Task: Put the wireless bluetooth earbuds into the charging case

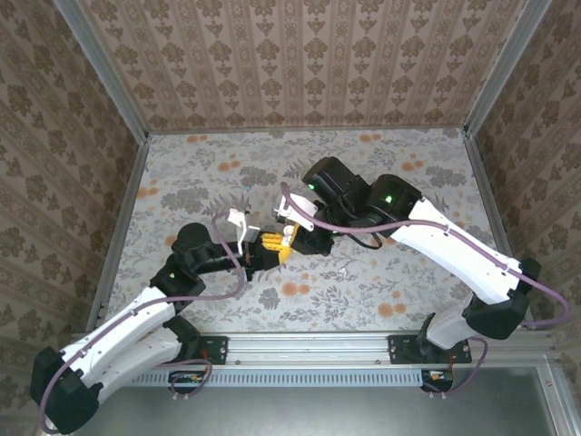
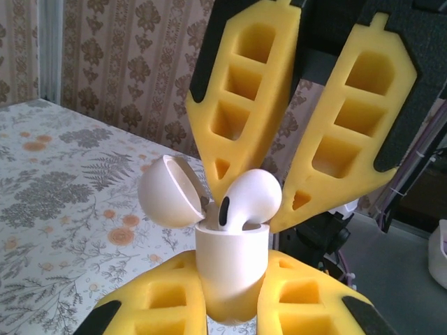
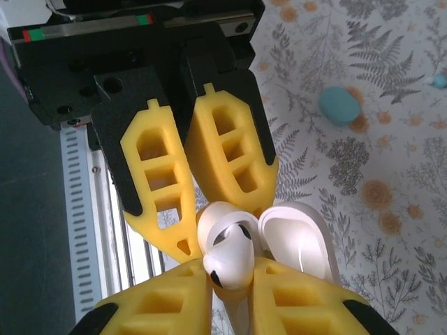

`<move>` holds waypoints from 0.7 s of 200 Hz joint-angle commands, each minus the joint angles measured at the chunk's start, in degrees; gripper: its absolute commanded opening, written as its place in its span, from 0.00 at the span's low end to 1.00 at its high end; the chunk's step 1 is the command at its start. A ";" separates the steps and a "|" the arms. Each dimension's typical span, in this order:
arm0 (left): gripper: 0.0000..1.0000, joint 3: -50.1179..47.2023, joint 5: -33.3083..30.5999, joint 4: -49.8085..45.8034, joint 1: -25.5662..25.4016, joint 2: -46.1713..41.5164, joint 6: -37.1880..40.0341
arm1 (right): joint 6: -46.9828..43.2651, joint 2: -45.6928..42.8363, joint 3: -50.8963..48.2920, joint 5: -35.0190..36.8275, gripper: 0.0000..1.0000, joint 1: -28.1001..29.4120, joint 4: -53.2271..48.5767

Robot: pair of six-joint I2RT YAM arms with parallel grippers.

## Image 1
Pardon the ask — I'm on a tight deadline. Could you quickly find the floral patterned table cover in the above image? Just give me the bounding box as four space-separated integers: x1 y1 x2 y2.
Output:
103 128 528 333

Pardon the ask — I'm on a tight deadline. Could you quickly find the black connector board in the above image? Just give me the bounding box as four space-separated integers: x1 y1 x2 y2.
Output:
168 369 206 396
420 368 456 394

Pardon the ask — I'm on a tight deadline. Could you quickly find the grey metal sheet panel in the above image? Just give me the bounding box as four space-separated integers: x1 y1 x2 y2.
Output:
67 366 562 436

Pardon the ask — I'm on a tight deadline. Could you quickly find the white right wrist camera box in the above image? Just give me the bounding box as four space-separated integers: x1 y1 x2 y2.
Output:
271 192 320 232

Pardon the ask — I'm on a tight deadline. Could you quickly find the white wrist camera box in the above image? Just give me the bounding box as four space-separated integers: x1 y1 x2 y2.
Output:
226 207 261 244
271 192 320 232

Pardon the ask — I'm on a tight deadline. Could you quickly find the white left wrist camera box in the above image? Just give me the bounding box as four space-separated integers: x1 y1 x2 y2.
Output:
226 207 261 244

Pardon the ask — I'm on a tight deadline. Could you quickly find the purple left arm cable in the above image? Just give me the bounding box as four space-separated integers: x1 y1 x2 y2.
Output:
38 210 250 433

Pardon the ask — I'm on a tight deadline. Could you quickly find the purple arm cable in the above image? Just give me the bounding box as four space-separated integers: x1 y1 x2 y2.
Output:
279 181 571 401
38 210 250 433

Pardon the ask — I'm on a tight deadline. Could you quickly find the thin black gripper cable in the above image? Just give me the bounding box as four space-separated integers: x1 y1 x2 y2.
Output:
347 230 383 252

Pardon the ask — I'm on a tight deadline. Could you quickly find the aluminium table side rail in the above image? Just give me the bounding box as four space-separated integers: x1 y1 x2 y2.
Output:
460 130 537 331
84 134 152 332

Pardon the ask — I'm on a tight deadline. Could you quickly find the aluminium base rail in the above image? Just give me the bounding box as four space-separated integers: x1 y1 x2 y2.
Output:
67 330 557 365

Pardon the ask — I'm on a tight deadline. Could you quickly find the grey slotted cable duct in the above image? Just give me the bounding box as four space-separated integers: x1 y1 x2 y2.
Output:
126 368 427 388

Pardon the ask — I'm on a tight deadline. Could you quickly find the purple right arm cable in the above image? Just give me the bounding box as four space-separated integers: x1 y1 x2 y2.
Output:
279 181 571 401

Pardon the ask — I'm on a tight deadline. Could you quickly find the aluminium frame post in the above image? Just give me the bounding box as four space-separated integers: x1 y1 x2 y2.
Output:
52 0 151 143
462 0 554 138

